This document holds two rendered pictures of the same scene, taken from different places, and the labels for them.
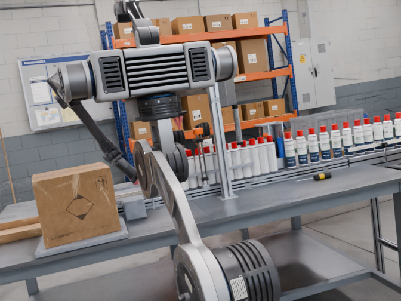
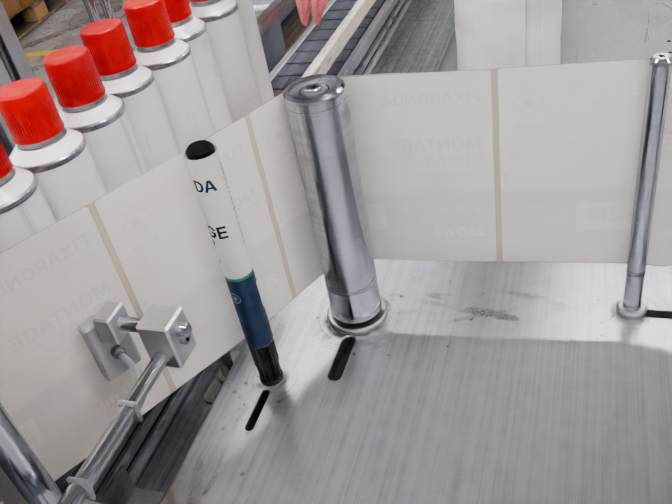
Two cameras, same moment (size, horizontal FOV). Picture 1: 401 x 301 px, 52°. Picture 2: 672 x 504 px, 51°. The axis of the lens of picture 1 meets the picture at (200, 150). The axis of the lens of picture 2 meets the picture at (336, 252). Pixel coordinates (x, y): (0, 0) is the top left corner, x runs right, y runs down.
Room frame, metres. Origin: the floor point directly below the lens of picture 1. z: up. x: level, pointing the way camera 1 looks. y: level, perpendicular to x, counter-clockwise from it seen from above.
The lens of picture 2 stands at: (2.62, -0.43, 1.24)
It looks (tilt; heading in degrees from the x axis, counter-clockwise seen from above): 37 degrees down; 128
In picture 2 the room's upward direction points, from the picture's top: 12 degrees counter-clockwise
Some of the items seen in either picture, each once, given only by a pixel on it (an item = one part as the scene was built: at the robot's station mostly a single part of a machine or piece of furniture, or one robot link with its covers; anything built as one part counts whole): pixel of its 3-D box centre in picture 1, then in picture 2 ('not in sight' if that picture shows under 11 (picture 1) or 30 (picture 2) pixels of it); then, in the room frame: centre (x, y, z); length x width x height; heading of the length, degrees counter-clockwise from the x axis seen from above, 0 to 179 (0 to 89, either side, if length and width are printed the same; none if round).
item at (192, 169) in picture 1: (190, 168); (225, 66); (2.14, 0.07, 0.98); 0.05 x 0.05 x 0.20
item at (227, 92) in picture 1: (221, 87); not in sight; (2.11, -0.15, 1.38); 0.17 x 0.10 x 0.19; 159
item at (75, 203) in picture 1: (75, 202); not in sight; (1.71, 0.56, 0.99); 0.30 x 0.24 x 0.27; 111
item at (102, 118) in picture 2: (227, 162); (116, 178); (2.19, -0.13, 0.98); 0.05 x 0.05 x 0.20
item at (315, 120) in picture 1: (327, 124); not in sight; (4.02, -1.27, 0.91); 0.60 x 0.40 x 0.22; 114
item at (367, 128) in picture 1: (367, 135); not in sight; (2.41, -1.00, 0.98); 0.05 x 0.05 x 0.20
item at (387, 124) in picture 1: (388, 131); not in sight; (2.44, -1.13, 0.98); 0.05 x 0.05 x 0.20
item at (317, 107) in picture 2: not in sight; (338, 214); (2.38, -0.11, 0.97); 0.05 x 0.05 x 0.19
